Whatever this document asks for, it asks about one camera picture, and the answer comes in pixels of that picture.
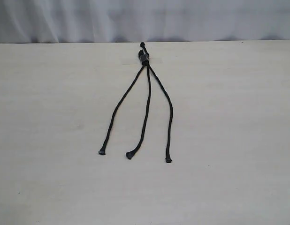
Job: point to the white backdrop curtain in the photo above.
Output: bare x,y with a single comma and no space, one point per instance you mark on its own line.
71,21

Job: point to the clear tape strip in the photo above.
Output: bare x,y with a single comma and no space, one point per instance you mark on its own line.
136,61

